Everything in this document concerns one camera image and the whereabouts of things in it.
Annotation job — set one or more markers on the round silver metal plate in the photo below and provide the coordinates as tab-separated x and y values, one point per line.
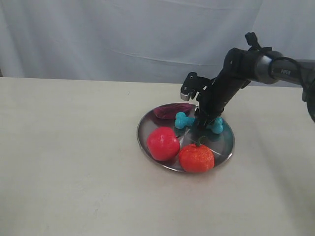
222	145

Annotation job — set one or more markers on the orange toy pumpkin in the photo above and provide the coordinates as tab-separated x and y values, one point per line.
196	157

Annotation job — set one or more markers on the teal toy bone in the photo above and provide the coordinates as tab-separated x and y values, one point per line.
182	121

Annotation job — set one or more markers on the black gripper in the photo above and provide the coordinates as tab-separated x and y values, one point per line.
215	97

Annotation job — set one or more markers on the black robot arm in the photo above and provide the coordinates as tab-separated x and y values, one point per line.
242	67

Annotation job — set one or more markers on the red apple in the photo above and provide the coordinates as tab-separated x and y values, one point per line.
163	144

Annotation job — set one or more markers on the white backdrop cloth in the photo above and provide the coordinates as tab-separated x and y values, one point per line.
144	40

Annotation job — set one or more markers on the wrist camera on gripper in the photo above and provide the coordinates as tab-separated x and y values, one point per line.
194	86

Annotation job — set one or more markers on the purple sweet potato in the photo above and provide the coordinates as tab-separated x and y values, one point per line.
169	111

